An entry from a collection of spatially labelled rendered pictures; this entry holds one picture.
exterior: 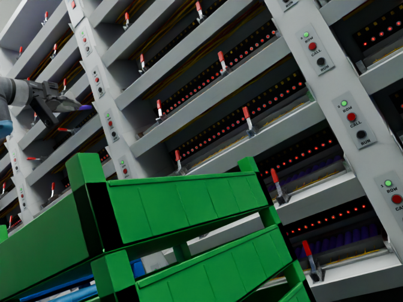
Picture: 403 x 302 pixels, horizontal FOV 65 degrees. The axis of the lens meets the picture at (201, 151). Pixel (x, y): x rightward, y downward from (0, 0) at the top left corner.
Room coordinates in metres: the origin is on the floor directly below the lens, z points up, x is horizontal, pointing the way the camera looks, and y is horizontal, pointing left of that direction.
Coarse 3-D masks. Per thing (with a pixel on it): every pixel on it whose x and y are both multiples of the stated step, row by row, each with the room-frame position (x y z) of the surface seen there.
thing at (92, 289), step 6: (84, 288) 0.54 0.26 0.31; (90, 288) 0.55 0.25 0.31; (96, 288) 0.55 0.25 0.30; (66, 294) 0.52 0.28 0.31; (72, 294) 0.52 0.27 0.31; (78, 294) 0.53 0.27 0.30; (84, 294) 0.53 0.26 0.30; (90, 294) 0.54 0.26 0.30; (54, 300) 0.50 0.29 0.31; (60, 300) 0.50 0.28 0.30; (66, 300) 0.51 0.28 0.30; (72, 300) 0.52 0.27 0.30
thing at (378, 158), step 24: (264, 0) 0.69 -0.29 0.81; (288, 24) 0.68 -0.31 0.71; (312, 24) 0.66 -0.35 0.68; (336, 48) 0.65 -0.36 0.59; (312, 72) 0.68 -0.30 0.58; (336, 72) 0.66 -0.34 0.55; (336, 96) 0.67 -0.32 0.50; (360, 96) 0.65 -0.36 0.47; (336, 120) 0.68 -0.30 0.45; (384, 120) 0.71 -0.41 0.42; (384, 144) 0.65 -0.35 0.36; (360, 168) 0.69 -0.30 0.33; (384, 168) 0.66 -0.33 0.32; (384, 216) 0.69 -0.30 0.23
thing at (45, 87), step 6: (30, 84) 0.95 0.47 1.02; (36, 84) 0.97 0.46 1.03; (42, 84) 0.98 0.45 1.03; (48, 84) 0.99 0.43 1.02; (30, 90) 0.93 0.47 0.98; (36, 90) 0.97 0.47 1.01; (42, 90) 0.98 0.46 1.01; (48, 90) 0.98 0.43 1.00; (54, 90) 1.01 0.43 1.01; (30, 96) 0.93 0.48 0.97; (42, 96) 0.98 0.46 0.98; (48, 96) 0.99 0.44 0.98; (54, 96) 1.00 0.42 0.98; (30, 102) 0.95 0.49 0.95; (48, 102) 0.99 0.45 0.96; (54, 102) 1.01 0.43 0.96; (60, 102) 1.03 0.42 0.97; (54, 108) 1.04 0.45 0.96
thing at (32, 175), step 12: (96, 108) 1.06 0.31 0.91; (96, 120) 1.08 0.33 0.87; (84, 132) 1.13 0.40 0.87; (96, 132) 1.27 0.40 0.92; (72, 144) 1.18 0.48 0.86; (84, 144) 1.31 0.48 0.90; (60, 156) 1.24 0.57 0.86; (72, 156) 1.35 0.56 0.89; (24, 168) 1.39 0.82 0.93; (36, 168) 1.32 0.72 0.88; (48, 168) 1.30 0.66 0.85; (60, 168) 1.45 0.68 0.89; (36, 180) 1.36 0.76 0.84
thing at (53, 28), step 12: (60, 12) 1.10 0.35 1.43; (48, 24) 1.15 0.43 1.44; (60, 24) 1.19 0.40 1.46; (36, 36) 1.20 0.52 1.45; (48, 36) 1.18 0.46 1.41; (60, 36) 1.28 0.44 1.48; (36, 48) 1.23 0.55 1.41; (48, 48) 1.32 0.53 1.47; (60, 48) 1.37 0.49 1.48; (24, 60) 1.28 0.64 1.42; (36, 60) 1.37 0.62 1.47; (48, 60) 1.38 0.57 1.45; (0, 72) 1.37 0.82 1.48; (12, 72) 1.34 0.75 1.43; (24, 72) 1.41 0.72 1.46; (36, 72) 1.48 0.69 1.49
